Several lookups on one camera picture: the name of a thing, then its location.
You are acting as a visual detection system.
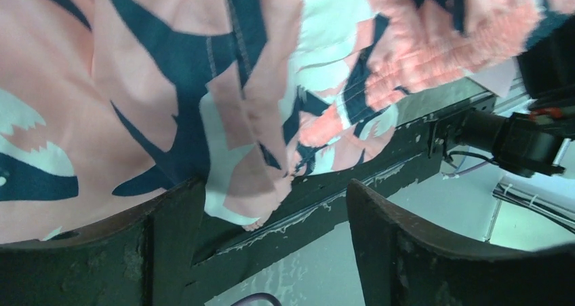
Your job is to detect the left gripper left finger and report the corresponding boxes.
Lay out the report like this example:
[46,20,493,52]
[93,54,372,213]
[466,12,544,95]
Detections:
[1,179,205,305]

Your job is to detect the pink patterned shorts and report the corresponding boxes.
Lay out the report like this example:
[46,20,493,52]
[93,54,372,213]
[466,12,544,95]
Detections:
[1,0,574,243]

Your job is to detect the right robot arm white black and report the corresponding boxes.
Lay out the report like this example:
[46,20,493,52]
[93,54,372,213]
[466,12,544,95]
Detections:
[456,18,574,179]

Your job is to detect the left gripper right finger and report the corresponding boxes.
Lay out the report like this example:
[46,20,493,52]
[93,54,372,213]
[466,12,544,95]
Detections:
[346,180,574,305]

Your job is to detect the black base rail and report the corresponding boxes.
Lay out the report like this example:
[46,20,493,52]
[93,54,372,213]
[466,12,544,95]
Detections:
[180,87,496,305]

